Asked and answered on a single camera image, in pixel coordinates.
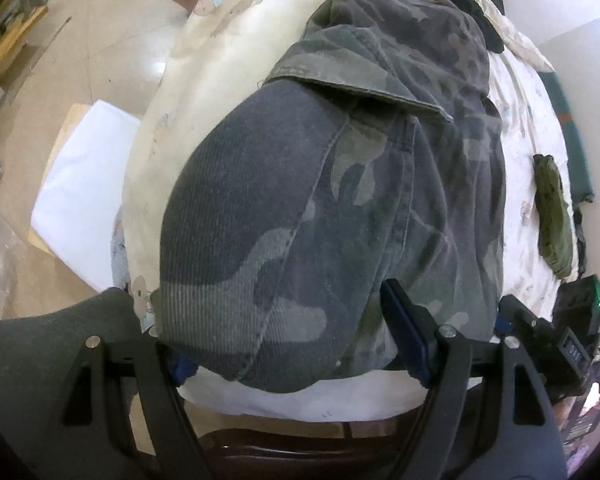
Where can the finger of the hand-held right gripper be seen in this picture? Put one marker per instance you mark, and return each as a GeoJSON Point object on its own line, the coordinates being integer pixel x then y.
{"type": "Point", "coordinates": [517, 312]}

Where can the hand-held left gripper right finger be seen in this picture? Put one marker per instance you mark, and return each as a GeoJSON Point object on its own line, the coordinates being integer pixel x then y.
{"type": "Point", "coordinates": [410, 332]}

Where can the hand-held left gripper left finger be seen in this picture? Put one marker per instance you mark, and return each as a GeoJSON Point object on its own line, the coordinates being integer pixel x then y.
{"type": "Point", "coordinates": [184, 369]}

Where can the green garment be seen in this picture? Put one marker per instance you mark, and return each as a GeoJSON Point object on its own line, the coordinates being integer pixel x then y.
{"type": "Point", "coordinates": [552, 210]}

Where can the camouflage pants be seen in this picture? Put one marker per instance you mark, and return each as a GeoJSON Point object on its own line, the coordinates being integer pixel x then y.
{"type": "Point", "coordinates": [305, 210]}

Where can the dark clothing pile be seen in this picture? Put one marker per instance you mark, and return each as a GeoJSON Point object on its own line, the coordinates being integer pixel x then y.
{"type": "Point", "coordinates": [580, 240]}

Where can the dark brown wooden chair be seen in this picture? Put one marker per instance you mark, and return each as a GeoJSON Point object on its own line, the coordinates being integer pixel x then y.
{"type": "Point", "coordinates": [290, 435]}

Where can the person's left leg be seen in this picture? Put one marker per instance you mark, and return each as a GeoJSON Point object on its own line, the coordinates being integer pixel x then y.
{"type": "Point", "coordinates": [40, 360]}

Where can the teal bed bumper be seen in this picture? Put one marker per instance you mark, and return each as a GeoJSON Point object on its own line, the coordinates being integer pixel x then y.
{"type": "Point", "coordinates": [577, 150]}

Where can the white foam board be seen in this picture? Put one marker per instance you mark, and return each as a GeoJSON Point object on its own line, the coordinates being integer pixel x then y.
{"type": "Point", "coordinates": [85, 195]}

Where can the cream bear print duvet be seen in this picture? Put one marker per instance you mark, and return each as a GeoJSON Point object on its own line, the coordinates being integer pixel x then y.
{"type": "Point", "coordinates": [155, 160]}

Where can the cream plain comforter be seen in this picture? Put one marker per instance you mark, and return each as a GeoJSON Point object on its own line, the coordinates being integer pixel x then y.
{"type": "Point", "coordinates": [520, 40]}

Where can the black garment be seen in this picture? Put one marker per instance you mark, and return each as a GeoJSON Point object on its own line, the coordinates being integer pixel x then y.
{"type": "Point", "coordinates": [480, 15]}

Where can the yellow wooden chair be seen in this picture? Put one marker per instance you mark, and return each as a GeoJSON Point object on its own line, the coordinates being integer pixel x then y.
{"type": "Point", "coordinates": [10, 45]}

